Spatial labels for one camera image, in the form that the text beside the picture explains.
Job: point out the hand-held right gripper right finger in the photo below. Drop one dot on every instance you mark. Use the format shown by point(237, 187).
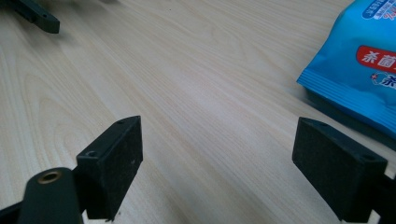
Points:
point(339, 168)

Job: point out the blue wet wipes packet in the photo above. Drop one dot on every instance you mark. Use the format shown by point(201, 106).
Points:
point(342, 62)

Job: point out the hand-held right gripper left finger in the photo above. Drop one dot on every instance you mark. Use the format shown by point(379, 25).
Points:
point(109, 168)

